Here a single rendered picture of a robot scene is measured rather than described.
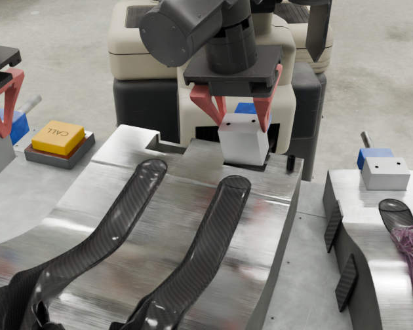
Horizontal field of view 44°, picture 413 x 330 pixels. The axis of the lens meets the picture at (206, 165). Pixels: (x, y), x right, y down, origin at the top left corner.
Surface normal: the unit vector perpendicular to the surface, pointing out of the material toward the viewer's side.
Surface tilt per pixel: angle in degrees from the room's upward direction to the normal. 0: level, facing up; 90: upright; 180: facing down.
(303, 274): 0
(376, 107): 0
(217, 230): 5
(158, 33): 100
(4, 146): 90
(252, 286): 20
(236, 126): 12
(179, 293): 28
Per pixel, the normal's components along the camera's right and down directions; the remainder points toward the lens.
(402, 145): 0.00, -0.80
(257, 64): -0.19, -0.72
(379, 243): 0.01, -0.99
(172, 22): -0.54, 0.64
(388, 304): 0.00, -0.63
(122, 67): 0.07, 0.60
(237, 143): -0.30, 0.69
